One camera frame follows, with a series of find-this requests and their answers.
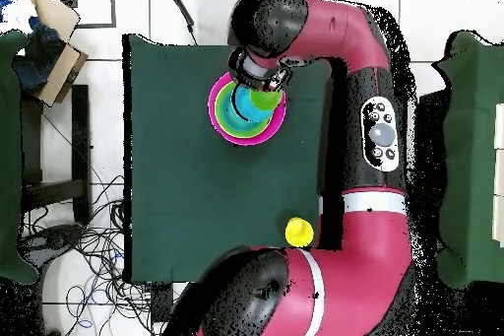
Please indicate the dark blue cloth bag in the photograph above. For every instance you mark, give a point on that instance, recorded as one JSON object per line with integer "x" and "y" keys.
{"x": 39, "y": 60}

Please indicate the tall yellow cup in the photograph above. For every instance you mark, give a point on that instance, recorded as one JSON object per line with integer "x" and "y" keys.
{"x": 299, "y": 232}

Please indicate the dark green table cloth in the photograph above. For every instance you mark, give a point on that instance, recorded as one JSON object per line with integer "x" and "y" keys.
{"x": 177, "y": 194}

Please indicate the cardboard box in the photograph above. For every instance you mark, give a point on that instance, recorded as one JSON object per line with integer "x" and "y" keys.
{"x": 59, "y": 72}

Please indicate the large pink bowl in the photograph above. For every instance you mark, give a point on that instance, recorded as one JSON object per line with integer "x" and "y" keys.
{"x": 246, "y": 142}

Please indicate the black bench frame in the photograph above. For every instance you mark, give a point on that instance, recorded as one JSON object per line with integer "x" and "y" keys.
{"x": 80, "y": 135}

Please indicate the black square frame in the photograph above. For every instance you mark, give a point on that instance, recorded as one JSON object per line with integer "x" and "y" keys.
{"x": 98, "y": 26}

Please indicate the small light blue bowl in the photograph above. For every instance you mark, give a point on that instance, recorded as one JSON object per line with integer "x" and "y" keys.
{"x": 244, "y": 107}

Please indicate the black tripod leg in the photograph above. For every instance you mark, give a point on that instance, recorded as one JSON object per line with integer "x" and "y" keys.
{"x": 180, "y": 5}

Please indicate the stack of white boxes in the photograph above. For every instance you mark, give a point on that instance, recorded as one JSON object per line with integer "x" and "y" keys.
{"x": 500, "y": 174}

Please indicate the green cup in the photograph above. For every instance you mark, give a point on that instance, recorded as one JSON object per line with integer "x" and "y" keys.
{"x": 265, "y": 99}

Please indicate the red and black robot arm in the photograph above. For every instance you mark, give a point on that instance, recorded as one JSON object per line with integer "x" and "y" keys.
{"x": 354, "y": 273}

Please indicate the green cloth side table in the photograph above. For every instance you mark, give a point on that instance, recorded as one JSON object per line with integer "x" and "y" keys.
{"x": 8, "y": 154}
{"x": 472, "y": 154}

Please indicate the black chair base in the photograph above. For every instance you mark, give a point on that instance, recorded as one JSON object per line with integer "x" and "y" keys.
{"x": 51, "y": 239}

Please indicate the large green bowl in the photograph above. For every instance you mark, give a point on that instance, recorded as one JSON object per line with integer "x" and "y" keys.
{"x": 244, "y": 135}

